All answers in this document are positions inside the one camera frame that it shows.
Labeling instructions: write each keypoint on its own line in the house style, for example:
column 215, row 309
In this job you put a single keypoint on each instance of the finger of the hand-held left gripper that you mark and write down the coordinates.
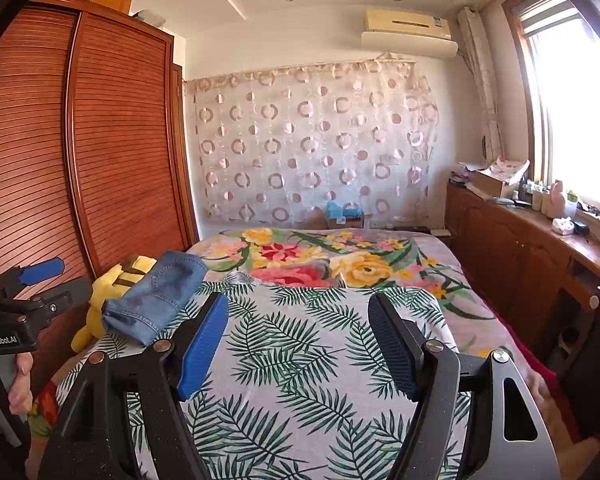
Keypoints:
column 42, row 270
column 67, row 295

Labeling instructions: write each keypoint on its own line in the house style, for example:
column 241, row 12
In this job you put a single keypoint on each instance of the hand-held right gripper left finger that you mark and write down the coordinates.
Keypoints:
column 202, row 355

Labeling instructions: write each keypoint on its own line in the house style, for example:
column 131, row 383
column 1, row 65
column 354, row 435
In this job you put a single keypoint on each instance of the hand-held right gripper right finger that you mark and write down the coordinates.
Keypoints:
column 392, row 345

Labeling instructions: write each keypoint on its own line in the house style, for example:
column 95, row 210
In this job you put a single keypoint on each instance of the blue denim pants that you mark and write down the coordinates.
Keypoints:
column 155, row 295

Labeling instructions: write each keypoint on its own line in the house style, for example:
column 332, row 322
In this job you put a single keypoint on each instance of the person's left hand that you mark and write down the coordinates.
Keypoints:
column 21, row 385

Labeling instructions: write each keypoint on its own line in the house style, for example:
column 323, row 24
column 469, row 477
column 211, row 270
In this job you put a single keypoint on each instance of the yellow plush toy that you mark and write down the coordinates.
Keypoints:
column 105, row 290

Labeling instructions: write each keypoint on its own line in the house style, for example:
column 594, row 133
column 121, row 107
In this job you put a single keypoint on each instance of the floral bed sheet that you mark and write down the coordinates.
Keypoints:
column 330, row 260

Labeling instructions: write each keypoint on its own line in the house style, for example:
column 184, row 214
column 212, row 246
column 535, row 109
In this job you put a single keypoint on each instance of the blue plastic item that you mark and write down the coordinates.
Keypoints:
column 342, row 215

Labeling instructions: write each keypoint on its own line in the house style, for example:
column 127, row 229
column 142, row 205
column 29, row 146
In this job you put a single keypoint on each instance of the red blanket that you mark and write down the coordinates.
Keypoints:
column 535, row 355

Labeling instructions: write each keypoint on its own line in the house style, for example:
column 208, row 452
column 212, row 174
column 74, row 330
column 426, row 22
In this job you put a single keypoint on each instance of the long wooden cabinet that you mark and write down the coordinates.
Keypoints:
column 505, row 250

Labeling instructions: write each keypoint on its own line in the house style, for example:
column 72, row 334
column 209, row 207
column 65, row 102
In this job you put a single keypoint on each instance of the wooden slatted wardrobe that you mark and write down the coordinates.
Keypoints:
column 120, row 135

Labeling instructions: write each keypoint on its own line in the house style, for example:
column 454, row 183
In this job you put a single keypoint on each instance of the cardboard box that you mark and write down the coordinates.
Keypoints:
column 495, row 184

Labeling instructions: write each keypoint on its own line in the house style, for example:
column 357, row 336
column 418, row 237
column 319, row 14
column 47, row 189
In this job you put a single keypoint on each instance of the patterned paper bag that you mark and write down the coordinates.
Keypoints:
column 510, row 167

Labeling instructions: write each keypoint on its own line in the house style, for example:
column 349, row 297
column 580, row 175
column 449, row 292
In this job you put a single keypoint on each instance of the sheer circle-patterned curtain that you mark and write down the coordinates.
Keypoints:
column 315, row 145

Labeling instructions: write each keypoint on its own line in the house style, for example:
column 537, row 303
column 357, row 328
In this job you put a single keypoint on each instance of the pink and white bottle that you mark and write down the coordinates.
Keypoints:
column 558, row 200

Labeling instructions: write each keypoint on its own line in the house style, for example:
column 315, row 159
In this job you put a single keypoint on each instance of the tied patterned window curtain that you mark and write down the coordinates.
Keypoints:
column 482, row 75

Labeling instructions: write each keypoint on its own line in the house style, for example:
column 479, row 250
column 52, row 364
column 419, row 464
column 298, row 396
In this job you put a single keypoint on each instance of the wooden framed window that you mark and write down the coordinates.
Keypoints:
column 570, row 100

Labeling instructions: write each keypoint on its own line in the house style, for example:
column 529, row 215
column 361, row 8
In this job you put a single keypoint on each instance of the wall air conditioner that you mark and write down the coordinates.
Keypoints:
column 410, row 35

